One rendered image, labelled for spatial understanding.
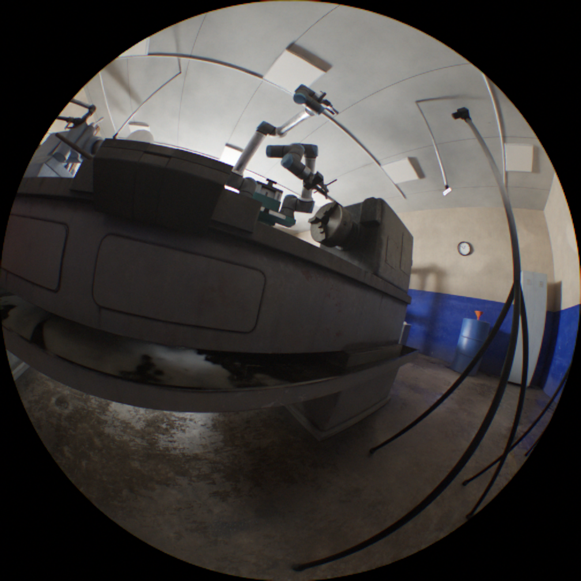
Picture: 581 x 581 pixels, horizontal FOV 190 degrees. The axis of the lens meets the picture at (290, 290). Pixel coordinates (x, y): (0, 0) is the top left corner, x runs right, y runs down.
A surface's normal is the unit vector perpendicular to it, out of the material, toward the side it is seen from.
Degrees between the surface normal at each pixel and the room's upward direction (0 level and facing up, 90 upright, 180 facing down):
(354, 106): 180
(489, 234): 90
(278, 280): 90
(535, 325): 90
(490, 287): 90
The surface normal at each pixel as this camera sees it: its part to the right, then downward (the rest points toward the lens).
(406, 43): -0.22, 0.97
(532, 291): -0.82, -0.19
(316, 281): 0.53, 0.11
